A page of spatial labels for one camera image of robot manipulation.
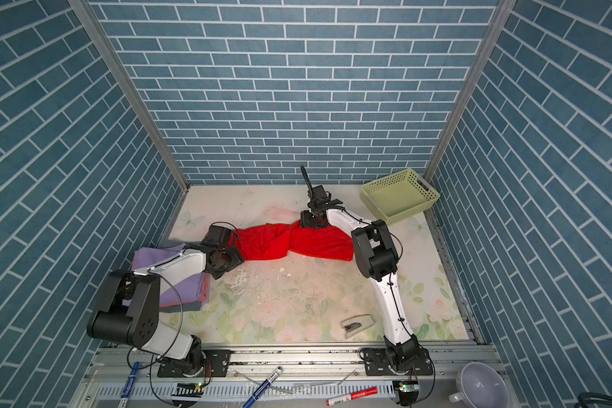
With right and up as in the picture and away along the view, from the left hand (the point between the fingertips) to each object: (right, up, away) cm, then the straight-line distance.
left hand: (241, 262), depth 93 cm
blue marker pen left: (-24, -30, -24) cm, 45 cm away
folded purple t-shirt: (-13, -7, -10) cm, 18 cm away
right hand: (+24, +14, +12) cm, 30 cm away
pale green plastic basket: (+65, +26, +21) cm, 73 cm away
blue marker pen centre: (+13, -30, -25) cm, 41 cm away
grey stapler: (+41, -17, -13) cm, 46 cm away
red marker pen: (+39, -30, -25) cm, 56 cm away
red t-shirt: (+10, +8, +3) cm, 13 cm away
